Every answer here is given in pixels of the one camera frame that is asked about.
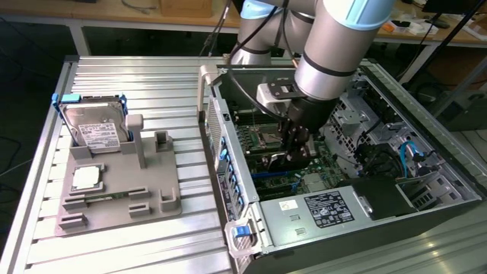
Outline green RAM stick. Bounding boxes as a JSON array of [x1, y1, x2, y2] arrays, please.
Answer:
[[86, 192, 131, 202]]

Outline grey parts rack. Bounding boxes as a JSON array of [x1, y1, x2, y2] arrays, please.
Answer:
[[54, 114, 184, 237]]

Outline silver CPU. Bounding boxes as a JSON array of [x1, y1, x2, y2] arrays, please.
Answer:
[[72, 167, 104, 190]]

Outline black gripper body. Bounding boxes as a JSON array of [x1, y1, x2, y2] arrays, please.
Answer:
[[286, 96, 339, 134]]

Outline black slanted pole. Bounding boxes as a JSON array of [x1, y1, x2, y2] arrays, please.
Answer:
[[395, 0, 481, 81]]

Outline black open PC case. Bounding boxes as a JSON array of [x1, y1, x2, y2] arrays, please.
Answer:
[[196, 64, 487, 274]]

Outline silver chipset heatsink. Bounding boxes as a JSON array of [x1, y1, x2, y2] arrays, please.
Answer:
[[303, 173, 332, 192]]

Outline grey power supply unit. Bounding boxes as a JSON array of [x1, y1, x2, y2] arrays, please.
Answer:
[[258, 185, 373, 248]]

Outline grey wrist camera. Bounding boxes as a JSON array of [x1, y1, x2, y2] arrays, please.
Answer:
[[256, 82, 302, 118]]

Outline green motherboard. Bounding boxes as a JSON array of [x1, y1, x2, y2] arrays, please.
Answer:
[[231, 107, 355, 200]]

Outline dangling grey cable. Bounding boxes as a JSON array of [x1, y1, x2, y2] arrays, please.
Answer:
[[204, 0, 232, 55]]

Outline white tray with black part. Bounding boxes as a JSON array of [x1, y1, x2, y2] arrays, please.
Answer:
[[391, 18, 439, 35]]

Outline blue expansion slot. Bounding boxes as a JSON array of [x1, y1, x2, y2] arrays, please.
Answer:
[[251, 170, 286, 180]]

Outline metal disk bay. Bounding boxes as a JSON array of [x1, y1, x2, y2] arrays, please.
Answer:
[[324, 91, 386, 151]]

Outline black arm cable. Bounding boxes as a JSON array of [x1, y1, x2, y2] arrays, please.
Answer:
[[227, 67, 283, 120]]

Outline wooden workbench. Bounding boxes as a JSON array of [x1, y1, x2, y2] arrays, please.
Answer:
[[0, 0, 487, 46]]

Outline dark box on floor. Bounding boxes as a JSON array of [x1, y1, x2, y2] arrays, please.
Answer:
[[437, 90, 487, 132]]

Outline CPU socket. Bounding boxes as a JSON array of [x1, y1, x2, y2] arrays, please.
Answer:
[[256, 125, 284, 147]]

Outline hard disk with blue carrier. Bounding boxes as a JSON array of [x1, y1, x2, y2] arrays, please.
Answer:
[[51, 92, 134, 151]]

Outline blue wire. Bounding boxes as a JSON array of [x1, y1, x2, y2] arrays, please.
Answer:
[[398, 140, 419, 180]]

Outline black graphics card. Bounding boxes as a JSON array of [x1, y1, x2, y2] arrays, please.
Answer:
[[266, 152, 302, 172]]

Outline black fan shroud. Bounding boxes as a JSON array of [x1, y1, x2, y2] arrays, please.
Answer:
[[351, 176, 419, 221]]

